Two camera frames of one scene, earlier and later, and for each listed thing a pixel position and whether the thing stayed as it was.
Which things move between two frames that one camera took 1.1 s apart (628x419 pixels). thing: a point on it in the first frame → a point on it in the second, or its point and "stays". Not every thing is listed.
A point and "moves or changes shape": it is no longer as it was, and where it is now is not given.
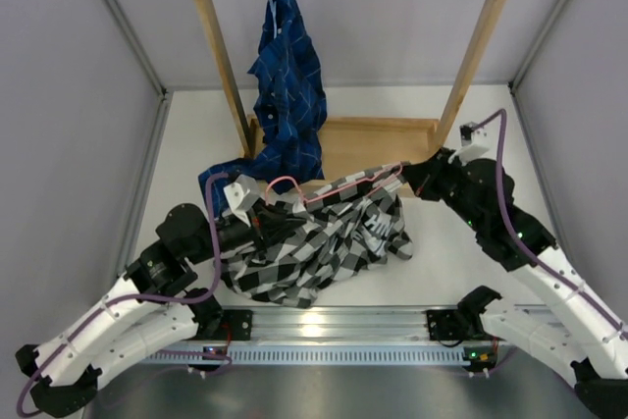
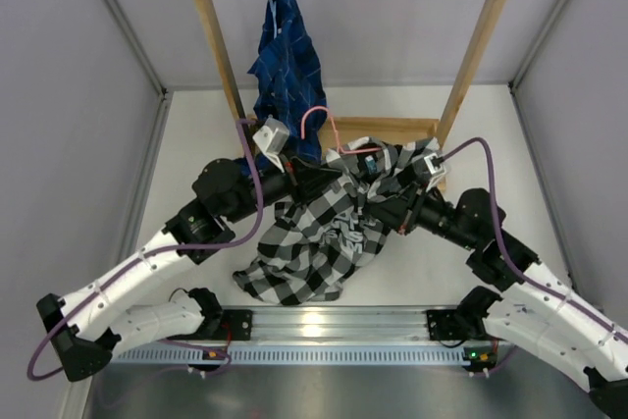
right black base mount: [449, 327] stays
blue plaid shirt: [290, 104] stays
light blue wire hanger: [273, 3] stays
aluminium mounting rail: [341, 326] stays
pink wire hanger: [340, 190] → [340, 149]
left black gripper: [262, 225] → [302, 181]
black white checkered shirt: [351, 224] moves or changes shape
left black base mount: [240, 324] stays
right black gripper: [423, 176] → [399, 214]
